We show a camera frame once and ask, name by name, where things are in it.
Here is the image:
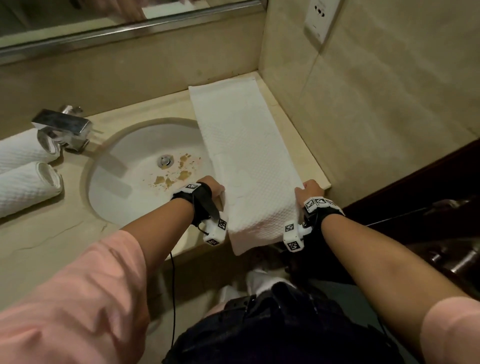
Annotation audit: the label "chrome faucet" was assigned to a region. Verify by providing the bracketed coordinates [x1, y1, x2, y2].
[31, 105, 93, 154]

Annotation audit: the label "wall mirror with metal frame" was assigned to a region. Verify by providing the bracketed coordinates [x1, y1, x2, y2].
[0, 0, 268, 65]

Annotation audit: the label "pink sleeve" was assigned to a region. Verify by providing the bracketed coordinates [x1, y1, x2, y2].
[0, 230, 151, 364]
[420, 296, 480, 364]

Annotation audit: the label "white wall socket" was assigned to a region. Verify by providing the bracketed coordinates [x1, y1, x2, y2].
[303, 0, 341, 45]

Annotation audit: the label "rolled white towel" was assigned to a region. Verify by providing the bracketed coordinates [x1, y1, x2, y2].
[0, 128, 62, 175]
[0, 161, 64, 219]

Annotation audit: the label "right wrist tracker with markers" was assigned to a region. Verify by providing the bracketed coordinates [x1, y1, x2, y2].
[283, 196, 345, 252]

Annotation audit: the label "white shoe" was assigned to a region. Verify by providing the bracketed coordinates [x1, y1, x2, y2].
[245, 268, 297, 297]

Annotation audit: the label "person's left hand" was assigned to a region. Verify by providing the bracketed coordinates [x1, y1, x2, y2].
[199, 176, 226, 209]

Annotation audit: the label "pink left sleeve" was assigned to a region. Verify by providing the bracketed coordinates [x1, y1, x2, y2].
[0, 230, 151, 364]

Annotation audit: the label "dark shorts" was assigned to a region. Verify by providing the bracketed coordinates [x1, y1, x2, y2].
[162, 281, 406, 364]

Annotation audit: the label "dark wooden door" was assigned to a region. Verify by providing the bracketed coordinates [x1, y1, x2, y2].
[285, 138, 480, 301]

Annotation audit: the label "pink right sleeve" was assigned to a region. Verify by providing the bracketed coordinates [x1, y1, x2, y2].
[420, 296, 480, 364]

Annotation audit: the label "thin black cable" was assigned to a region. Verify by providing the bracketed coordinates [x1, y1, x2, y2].
[169, 252, 177, 351]

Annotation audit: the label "person's left forearm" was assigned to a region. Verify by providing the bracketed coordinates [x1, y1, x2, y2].
[121, 198, 196, 274]

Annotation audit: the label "left wrist tracker with markers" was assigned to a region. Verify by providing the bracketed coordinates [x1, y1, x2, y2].
[170, 182, 229, 247]

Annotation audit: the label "wrist tracker with markers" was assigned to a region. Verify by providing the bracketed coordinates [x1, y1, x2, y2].
[283, 196, 345, 252]
[170, 182, 229, 247]

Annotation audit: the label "white waffle towel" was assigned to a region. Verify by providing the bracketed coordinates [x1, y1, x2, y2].
[188, 77, 305, 256]

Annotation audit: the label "person's right forearm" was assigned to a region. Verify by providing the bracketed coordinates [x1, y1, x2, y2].
[320, 213, 472, 338]

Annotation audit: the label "person's right hand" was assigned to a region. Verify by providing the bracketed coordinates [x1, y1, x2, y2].
[295, 179, 323, 206]

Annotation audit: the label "metal door handle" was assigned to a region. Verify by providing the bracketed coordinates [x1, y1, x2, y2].
[423, 198, 472, 216]

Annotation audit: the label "white oval sink basin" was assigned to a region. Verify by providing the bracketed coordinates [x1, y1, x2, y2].
[87, 118, 215, 260]

